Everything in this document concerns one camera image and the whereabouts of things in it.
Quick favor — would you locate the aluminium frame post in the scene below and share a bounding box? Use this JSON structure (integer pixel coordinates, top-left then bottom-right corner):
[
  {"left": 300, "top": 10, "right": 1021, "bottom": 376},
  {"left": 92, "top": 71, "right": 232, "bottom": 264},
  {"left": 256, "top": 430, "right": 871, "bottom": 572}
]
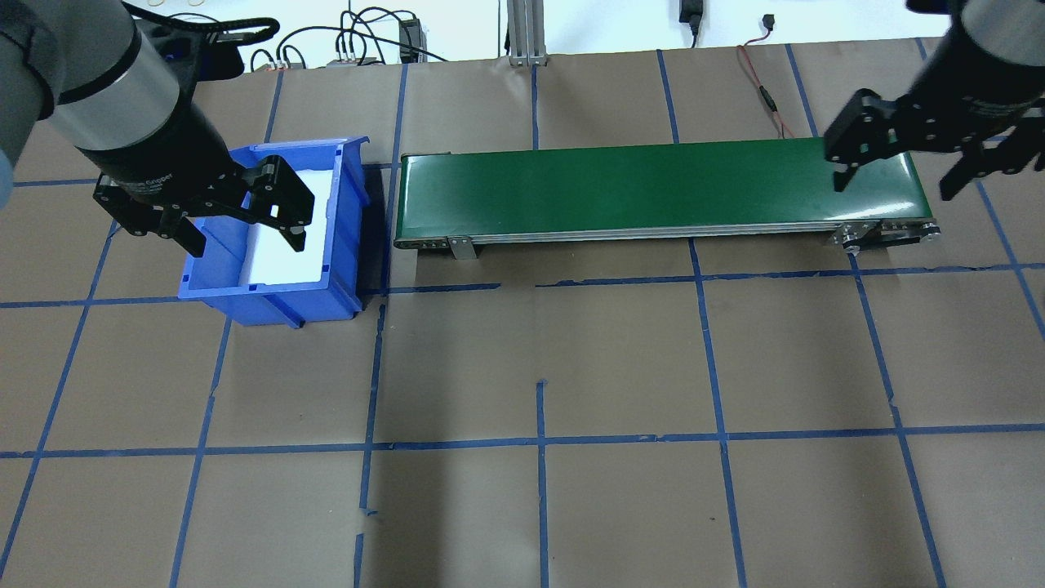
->
[{"left": 506, "top": 0, "right": 549, "bottom": 66}]

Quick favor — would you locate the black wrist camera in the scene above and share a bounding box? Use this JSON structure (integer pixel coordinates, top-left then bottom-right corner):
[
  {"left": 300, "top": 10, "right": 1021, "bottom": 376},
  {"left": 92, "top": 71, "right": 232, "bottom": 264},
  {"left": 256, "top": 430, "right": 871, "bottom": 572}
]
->
[{"left": 135, "top": 24, "right": 246, "bottom": 82}]

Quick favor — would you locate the black electronics box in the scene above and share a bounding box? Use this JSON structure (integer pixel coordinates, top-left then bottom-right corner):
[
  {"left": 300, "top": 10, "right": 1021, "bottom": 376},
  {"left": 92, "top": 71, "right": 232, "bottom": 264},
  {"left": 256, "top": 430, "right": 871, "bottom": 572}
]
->
[{"left": 398, "top": 18, "right": 427, "bottom": 65}]

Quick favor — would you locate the white foam sheet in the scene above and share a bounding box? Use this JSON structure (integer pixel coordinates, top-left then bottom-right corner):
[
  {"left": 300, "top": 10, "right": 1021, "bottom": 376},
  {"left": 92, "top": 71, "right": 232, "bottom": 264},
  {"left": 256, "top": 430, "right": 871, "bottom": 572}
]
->
[{"left": 239, "top": 167, "right": 337, "bottom": 287}]

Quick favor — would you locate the blue plastic storage bin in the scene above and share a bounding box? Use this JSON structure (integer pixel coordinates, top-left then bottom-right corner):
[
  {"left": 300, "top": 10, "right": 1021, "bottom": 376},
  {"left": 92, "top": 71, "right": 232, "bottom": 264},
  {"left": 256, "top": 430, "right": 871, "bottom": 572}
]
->
[{"left": 178, "top": 136, "right": 370, "bottom": 329}]

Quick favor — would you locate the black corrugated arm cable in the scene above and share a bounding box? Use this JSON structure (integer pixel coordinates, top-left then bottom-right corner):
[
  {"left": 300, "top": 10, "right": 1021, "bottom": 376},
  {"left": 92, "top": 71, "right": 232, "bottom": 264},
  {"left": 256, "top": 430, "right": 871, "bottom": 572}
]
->
[{"left": 143, "top": 15, "right": 282, "bottom": 51}]

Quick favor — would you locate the red and black conveyor wire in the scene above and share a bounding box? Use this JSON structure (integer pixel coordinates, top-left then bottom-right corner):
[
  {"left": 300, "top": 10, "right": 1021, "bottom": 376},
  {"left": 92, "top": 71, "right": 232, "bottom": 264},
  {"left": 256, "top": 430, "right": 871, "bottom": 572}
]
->
[{"left": 737, "top": 15, "right": 797, "bottom": 140}]

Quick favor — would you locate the green conveyor belt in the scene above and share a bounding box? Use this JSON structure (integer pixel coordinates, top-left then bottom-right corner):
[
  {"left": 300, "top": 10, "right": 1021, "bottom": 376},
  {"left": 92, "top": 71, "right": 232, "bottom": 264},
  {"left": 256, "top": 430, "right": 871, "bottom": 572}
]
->
[{"left": 394, "top": 135, "right": 941, "bottom": 262}]

